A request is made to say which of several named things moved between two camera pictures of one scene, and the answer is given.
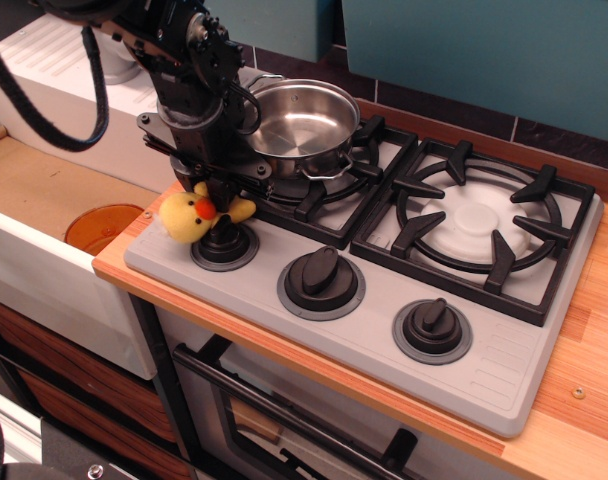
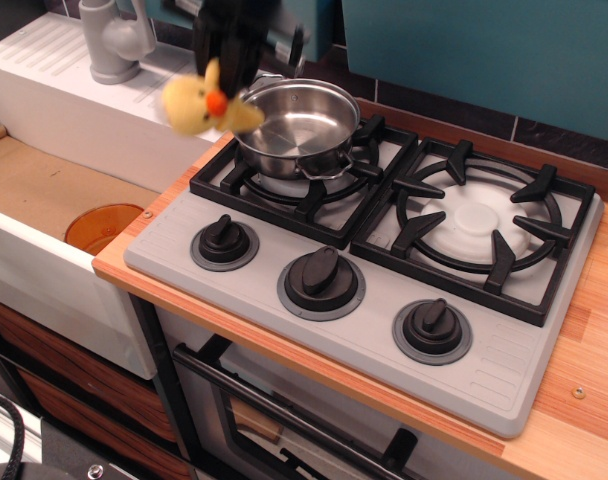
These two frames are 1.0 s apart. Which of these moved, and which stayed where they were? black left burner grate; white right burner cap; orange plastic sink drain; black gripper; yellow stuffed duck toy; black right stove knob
Moved: yellow stuffed duck toy; black gripper
Stayed: white right burner cap; orange plastic sink drain; black right stove knob; black left burner grate
